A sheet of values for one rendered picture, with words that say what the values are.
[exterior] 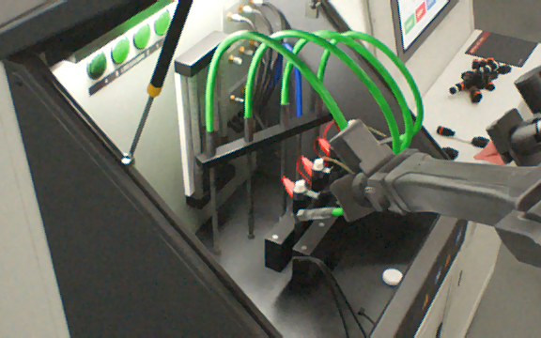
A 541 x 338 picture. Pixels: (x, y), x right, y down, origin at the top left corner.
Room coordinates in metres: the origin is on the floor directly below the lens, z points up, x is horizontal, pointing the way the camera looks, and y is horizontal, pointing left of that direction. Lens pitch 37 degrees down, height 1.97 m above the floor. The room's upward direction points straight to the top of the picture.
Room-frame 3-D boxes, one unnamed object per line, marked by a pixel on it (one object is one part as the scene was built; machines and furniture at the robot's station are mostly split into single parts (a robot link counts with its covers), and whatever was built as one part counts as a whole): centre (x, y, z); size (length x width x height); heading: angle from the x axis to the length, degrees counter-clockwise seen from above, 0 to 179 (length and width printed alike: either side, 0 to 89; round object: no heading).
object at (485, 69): (1.66, -0.56, 1.01); 0.23 x 0.11 x 0.06; 150
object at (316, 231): (1.20, -0.13, 0.91); 0.34 x 0.10 x 0.15; 150
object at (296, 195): (1.09, -0.08, 0.98); 0.05 x 0.03 x 0.21; 60
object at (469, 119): (1.63, -0.54, 0.97); 0.70 x 0.22 x 0.03; 150
